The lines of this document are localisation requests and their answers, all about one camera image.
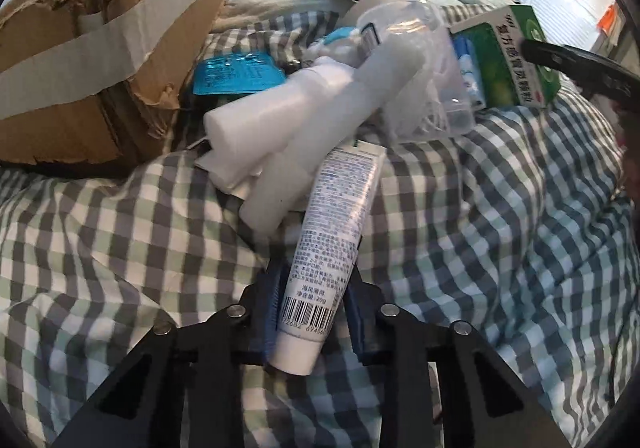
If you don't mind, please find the checkered bed sheet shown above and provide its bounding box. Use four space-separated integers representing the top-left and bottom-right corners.
1 83 639 447

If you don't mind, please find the white cream tube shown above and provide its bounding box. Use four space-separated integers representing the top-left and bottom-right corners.
268 141 386 376

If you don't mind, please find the brown cardboard box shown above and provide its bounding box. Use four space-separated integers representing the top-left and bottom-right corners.
1 0 224 165

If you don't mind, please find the blue blister pack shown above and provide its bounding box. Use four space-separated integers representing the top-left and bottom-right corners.
192 52 286 96

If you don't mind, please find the clear plastic bag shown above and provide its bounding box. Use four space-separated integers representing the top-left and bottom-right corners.
357 0 475 143

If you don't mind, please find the white blue toy figure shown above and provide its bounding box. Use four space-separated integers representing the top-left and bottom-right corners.
302 27 364 68

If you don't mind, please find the green medicine box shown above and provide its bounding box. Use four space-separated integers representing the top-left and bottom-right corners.
450 4 561 108

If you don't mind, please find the white plastic bottle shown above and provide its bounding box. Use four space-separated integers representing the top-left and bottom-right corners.
240 36 425 235

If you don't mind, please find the white foam block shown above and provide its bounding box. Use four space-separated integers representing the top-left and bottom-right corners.
198 57 355 191

